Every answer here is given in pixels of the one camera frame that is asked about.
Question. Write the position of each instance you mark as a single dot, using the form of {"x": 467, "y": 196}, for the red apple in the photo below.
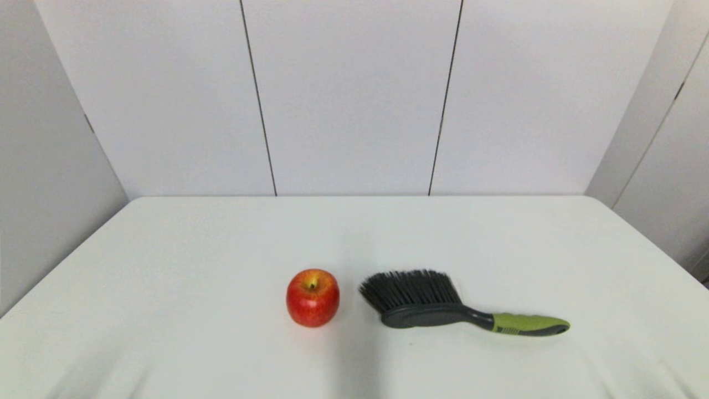
{"x": 313, "y": 298}

